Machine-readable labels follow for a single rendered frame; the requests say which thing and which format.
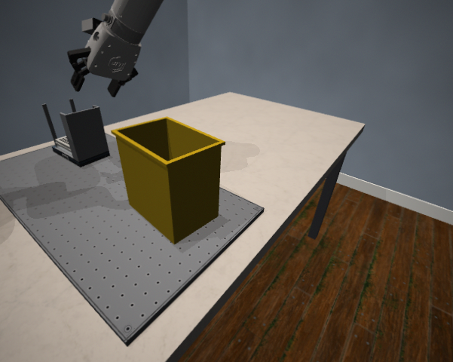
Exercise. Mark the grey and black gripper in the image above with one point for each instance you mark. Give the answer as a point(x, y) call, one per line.
point(110, 57)

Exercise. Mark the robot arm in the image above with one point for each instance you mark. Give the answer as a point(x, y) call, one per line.
point(128, 19)

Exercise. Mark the olive-yellow open-top bin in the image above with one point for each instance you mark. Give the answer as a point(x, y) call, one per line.
point(171, 174)

